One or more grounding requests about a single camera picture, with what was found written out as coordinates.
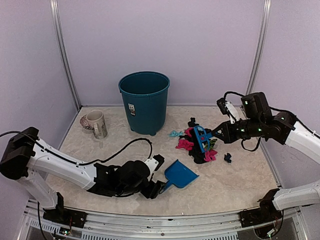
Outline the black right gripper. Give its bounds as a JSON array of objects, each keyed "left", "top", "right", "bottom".
[{"left": 212, "top": 116, "right": 265, "bottom": 144}]

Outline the blue plastic dustpan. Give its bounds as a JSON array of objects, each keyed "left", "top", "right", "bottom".
[{"left": 161, "top": 159, "right": 199, "bottom": 193}]

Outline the blue hand brush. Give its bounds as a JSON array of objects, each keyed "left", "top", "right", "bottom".
[{"left": 193, "top": 125, "right": 213, "bottom": 153}]

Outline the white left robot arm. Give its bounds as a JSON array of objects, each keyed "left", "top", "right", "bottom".
[{"left": 0, "top": 127, "right": 166, "bottom": 223}]

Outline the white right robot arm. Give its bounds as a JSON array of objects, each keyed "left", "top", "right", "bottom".
[{"left": 211, "top": 91, "right": 320, "bottom": 222}]

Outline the small black paper scrap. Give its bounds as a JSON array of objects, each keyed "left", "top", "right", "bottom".
[{"left": 223, "top": 153, "right": 232, "bottom": 163}]

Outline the green paper scrap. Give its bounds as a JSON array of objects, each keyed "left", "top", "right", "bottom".
[{"left": 209, "top": 139, "right": 217, "bottom": 149}]

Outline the light blue paper scrap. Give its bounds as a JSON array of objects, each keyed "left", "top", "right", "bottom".
[{"left": 168, "top": 130, "right": 184, "bottom": 138}]

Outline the white ceramic mug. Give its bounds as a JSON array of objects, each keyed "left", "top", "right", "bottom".
[{"left": 79, "top": 110, "right": 108, "bottom": 140}]

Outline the teal plastic waste bin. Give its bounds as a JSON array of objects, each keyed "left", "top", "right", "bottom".
[{"left": 118, "top": 71, "right": 170, "bottom": 136}]

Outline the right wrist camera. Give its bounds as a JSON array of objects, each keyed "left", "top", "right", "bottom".
[{"left": 216, "top": 97, "right": 240, "bottom": 124}]

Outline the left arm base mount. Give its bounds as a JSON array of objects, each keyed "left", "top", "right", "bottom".
[{"left": 43, "top": 192, "right": 87, "bottom": 229}]

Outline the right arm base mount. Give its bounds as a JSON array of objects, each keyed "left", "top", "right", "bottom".
[{"left": 238, "top": 188, "right": 283, "bottom": 228}]

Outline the aluminium front rail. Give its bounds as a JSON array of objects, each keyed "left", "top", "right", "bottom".
[{"left": 22, "top": 199, "right": 301, "bottom": 240}]

